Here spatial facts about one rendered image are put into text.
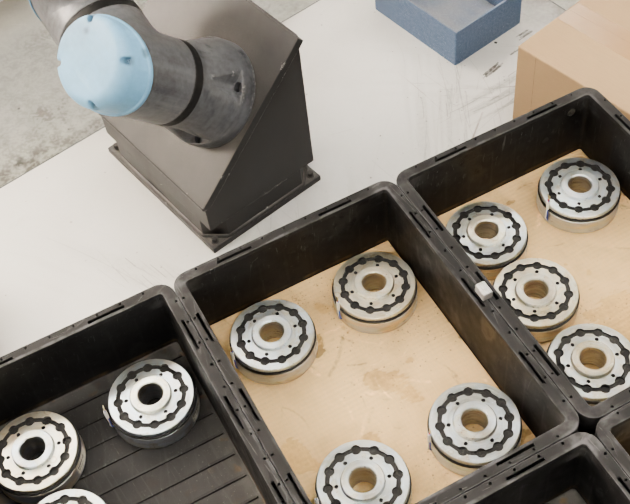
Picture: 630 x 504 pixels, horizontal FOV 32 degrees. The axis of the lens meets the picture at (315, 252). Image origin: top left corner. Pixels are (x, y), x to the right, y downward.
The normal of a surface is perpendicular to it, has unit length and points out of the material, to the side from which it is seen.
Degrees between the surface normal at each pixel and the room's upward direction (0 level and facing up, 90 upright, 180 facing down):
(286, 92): 90
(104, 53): 46
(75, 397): 0
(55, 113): 0
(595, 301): 0
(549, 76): 90
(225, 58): 36
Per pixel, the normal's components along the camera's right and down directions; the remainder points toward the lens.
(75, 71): -0.51, 0.04
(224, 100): 0.53, 0.32
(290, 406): -0.08, -0.61
